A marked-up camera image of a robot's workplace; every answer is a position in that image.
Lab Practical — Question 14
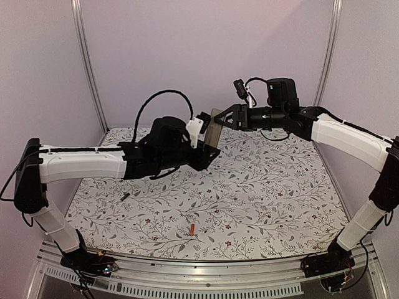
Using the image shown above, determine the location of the orange battery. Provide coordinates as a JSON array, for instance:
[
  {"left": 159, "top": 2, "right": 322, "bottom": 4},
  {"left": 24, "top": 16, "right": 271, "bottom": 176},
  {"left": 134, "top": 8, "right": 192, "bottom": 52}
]
[{"left": 190, "top": 224, "right": 195, "bottom": 236}]

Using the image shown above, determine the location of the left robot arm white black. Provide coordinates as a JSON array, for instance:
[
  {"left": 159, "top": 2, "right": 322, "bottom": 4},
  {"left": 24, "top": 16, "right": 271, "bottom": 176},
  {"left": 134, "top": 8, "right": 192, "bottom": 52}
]
[{"left": 9, "top": 116, "right": 222, "bottom": 276}]

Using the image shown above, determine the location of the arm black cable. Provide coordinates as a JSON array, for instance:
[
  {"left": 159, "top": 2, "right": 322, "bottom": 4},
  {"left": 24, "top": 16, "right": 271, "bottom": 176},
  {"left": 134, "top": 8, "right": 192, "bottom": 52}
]
[
  {"left": 132, "top": 90, "right": 195, "bottom": 141},
  {"left": 245, "top": 77, "right": 269, "bottom": 103}
]

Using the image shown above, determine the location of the aluminium front rail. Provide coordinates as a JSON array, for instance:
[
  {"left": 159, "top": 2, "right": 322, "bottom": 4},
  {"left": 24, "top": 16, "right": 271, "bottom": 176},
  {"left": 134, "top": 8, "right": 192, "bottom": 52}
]
[{"left": 27, "top": 241, "right": 390, "bottom": 298}]

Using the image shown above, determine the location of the right aluminium frame post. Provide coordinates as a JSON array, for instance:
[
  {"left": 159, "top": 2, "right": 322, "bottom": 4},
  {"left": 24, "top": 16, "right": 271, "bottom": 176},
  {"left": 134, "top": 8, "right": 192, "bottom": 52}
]
[{"left": 314, "top": 0, "right": 343, "bottom": 106}]

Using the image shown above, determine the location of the left aluminium frame post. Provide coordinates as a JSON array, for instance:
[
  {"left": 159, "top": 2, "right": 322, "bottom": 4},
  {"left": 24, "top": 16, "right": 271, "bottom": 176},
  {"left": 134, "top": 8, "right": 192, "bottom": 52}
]
[{"left": 71, "top": 0, "right": 109, "bottom": 133}]

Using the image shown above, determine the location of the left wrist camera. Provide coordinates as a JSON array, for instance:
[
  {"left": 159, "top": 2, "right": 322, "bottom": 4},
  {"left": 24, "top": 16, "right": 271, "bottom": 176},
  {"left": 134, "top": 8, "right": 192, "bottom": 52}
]
[{"left": 186, "top": 112, "right": 211, "bottom": 149}]

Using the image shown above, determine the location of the black battery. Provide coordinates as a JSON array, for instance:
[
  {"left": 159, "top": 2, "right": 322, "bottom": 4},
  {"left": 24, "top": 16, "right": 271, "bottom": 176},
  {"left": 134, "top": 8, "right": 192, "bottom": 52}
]
[{"left": 121, "top": 193, "right": 130, "bottom": 201}]

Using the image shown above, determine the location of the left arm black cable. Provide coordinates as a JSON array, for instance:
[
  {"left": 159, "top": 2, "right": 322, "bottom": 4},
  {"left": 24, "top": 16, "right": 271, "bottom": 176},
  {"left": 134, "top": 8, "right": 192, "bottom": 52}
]
[{"left": 132, "top": 90, "right": 195, "bottom": 141}]

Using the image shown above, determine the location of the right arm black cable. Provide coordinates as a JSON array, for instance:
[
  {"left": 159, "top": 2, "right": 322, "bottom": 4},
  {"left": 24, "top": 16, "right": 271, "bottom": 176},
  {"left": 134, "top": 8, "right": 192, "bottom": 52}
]
[{"left": 245, "top": 77, "right": 269, "bottom": 103}]

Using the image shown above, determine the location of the floral patterned table mat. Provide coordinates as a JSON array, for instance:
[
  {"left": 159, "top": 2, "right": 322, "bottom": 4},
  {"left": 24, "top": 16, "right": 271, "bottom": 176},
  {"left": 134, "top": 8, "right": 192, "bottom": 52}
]
[{"left": 66, "top": 128, "right": 348, "bottom": 260}]

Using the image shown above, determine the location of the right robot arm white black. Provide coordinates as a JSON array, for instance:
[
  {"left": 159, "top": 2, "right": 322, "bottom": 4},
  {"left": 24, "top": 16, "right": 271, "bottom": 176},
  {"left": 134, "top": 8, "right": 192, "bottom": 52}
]
[{"left": 214, "top": 78, "right": 398, "bottom": 277}]

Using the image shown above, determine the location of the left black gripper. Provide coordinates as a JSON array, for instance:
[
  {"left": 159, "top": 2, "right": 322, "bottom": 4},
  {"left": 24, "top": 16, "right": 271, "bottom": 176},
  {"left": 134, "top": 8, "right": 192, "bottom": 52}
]
[{"left": 157, "top": 140, "right": 220, "bottom": 172}]

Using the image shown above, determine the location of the aluminium frame post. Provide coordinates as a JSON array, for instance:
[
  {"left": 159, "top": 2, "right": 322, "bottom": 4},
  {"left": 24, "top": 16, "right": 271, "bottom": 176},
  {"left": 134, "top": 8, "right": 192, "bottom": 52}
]
[
  {"left": 71, "top": 0, "right": 109, "bottom": 133},
  {"left": 314, "top": 0, "right": 343, "bottom": 106}
]

